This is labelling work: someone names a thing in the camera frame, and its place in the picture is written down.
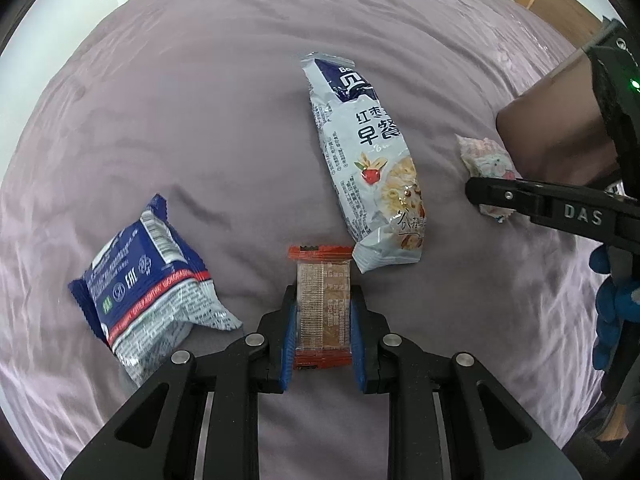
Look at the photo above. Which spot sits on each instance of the brown and black electric kettle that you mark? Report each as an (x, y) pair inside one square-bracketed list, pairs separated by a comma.
[(550, 125)]

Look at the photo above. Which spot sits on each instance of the white cereal packet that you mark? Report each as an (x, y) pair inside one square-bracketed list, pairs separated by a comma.
[(370, 160)]

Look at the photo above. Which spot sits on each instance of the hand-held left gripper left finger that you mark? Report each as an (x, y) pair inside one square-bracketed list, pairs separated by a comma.
[(286, 345)]

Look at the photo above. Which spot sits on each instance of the wooden headboard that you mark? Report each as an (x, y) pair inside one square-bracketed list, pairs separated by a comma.
[(555, 5)]

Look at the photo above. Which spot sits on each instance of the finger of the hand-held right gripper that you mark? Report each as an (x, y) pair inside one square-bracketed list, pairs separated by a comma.
[(565, 212)]

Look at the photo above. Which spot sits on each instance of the blue and white snack packet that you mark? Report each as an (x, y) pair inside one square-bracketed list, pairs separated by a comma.
[(145, 290)]

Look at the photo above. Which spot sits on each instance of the orange wafer packet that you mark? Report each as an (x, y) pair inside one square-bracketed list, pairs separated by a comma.
[(322, 300)]

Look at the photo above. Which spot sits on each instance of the small pastel candy packet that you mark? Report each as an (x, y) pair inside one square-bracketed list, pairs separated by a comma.
[(482, 157)]

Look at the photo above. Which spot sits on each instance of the person's right hand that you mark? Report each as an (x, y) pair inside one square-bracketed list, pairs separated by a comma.
[(615, 310)]

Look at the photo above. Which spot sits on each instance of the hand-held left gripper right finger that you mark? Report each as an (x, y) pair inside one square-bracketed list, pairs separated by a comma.
[(357, 345)]

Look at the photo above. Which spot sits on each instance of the purple bed sheet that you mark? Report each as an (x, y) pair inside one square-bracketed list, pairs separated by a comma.
[(200, 110)]

